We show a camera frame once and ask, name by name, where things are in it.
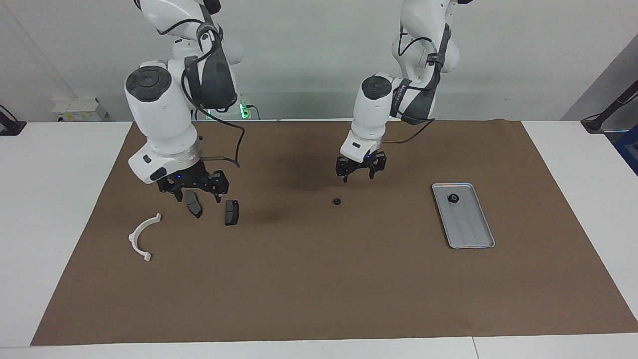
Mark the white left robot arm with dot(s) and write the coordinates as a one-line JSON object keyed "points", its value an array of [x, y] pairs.
{"points": [[371, 114]]}

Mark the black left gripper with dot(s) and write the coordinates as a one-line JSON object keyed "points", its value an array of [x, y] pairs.
{"points": [[361, 159]]}

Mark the brown paper table mat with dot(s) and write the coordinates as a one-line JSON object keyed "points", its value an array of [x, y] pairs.
{"points": [[319, 279]]}

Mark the silver metal tray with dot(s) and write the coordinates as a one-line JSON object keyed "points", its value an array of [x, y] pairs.
{"points": [[468, 224]]}

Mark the rectangular dark brake pad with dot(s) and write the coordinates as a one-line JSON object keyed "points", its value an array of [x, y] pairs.
{"points": [[232, 213]]}

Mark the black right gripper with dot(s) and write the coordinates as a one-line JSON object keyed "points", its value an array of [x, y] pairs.
{"points": [[189, 178]]}

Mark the curved dark brake pad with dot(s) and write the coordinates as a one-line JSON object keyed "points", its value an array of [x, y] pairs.
{"points": [[194, 207]]}

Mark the black table clamp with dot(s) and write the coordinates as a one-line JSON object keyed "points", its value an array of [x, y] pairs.
{"points": [[10, 127]]}

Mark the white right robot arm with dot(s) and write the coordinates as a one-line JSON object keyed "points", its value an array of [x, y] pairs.
{"points": [[159, 124]]}

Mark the black stand with pole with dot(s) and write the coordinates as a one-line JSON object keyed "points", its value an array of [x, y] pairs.
{"points": [[593, 123]]}

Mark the white semicircular plastic bracket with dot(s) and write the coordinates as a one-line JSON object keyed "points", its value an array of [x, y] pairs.
{"points": [[133, 240]]}

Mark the large black bearing gear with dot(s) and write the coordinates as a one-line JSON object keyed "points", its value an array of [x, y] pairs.
{"points": [[453, 198]]}

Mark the blue box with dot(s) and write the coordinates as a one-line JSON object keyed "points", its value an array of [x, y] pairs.
{"points": [[629, 149]]}

